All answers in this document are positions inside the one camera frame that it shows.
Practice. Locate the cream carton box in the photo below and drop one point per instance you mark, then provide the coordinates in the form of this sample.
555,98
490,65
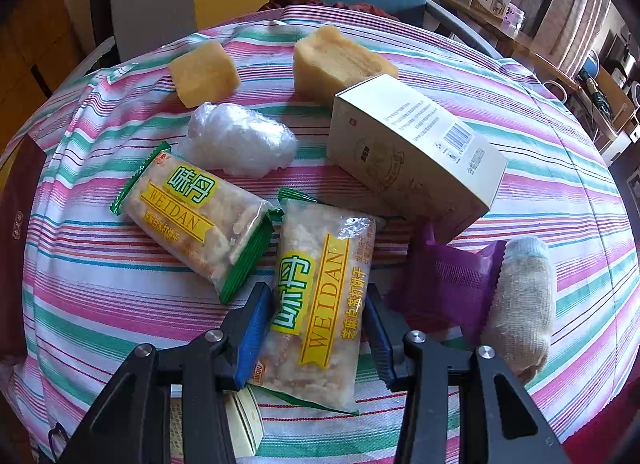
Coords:
400,144

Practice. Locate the cream sock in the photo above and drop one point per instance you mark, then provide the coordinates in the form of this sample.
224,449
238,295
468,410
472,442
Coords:
525,304

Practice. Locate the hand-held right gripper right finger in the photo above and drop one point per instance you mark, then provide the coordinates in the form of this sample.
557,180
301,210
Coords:
381,344

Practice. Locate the small green and cream box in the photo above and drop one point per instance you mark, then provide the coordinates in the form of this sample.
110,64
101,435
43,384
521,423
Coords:
245,419

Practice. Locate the small purple box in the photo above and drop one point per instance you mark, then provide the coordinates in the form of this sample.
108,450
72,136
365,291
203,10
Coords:
514,19

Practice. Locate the cracker packet green edge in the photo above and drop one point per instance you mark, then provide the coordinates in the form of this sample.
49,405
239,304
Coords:
190,214
320,284

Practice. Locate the wooden cabinet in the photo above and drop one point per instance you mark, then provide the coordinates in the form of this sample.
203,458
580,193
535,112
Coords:
30,69

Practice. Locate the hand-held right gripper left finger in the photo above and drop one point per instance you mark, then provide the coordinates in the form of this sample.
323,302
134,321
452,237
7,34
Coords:
252,339

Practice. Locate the striped tablecloth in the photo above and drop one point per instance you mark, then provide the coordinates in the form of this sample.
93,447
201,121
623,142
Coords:
500,94

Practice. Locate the large pale yellow sponge block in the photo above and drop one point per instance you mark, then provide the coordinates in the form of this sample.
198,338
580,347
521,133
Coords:
330,59

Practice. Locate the wooden desk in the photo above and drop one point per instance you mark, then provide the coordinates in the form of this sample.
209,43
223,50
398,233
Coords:
520,46

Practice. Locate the small yellow sponge block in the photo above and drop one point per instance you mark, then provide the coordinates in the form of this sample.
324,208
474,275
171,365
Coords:
202,74

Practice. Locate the white plastic wrap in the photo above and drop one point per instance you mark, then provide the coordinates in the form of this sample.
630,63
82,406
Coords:
235,139

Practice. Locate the purple snack packet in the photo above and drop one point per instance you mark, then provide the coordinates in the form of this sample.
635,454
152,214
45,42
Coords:
445,284

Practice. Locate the cardboard box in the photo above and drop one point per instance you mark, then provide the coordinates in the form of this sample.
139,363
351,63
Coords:
612,94

